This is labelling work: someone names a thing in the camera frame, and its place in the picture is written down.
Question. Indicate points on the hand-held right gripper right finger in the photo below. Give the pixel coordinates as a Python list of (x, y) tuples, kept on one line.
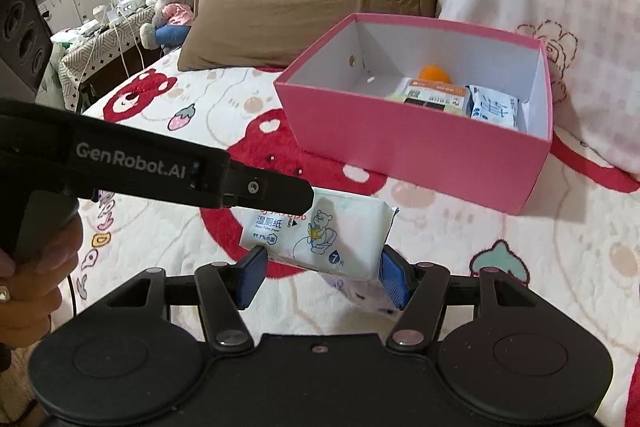
[(395, 279)]

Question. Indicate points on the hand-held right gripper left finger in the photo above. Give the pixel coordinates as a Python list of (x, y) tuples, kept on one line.
[(252, 277)]

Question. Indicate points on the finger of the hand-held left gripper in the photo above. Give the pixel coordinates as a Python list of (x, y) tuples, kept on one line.
[(275, 192)]

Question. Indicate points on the small white wipes packet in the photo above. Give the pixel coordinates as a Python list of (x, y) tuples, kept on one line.
[(325, 232)]

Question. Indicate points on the pink cardboard box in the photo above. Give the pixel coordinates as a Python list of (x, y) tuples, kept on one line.
[(400, 147)]

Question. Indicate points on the small orange-labelled packet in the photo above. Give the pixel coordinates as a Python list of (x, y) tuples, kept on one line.
[(435, 94)]

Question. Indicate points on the blue and white wipes packet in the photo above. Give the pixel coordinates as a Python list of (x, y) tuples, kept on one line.
[(492, 107)]

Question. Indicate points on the orange ball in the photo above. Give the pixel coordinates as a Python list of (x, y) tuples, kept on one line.
[(434, 73)]

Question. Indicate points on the person's left hand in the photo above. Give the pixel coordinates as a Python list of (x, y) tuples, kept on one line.
[(30, 302)]

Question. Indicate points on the table with patterned cloth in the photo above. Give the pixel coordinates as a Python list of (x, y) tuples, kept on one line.
[(100, 47)]

